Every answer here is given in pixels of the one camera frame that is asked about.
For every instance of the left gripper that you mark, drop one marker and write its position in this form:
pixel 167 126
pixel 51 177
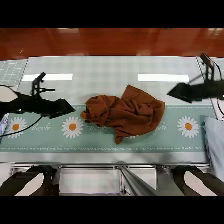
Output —
pixel 56 107

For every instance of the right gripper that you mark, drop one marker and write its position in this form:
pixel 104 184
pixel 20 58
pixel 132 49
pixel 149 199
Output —
pixel 190 92

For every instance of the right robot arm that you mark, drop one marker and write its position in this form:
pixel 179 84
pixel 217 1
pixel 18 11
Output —
pixel 200 181

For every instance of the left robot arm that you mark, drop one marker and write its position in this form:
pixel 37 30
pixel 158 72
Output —
pixel 25 104

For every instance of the pale blue garment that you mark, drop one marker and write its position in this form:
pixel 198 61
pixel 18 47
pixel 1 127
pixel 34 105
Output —
pixel 3 126

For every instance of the light blue garment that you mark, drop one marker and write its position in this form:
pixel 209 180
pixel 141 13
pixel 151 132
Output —
pixel 216 143

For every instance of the brown shirt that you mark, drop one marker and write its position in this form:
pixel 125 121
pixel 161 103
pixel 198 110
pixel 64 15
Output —
pixel 128 113

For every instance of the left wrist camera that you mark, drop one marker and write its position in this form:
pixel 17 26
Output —
pixel 35 86

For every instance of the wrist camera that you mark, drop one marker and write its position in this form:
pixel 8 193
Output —
pixel 208 65
pixel 35 86

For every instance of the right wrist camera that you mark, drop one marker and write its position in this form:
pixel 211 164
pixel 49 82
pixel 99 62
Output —
pixel 208 65

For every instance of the silver frame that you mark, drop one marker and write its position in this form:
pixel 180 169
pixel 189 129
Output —
pixel 136 181

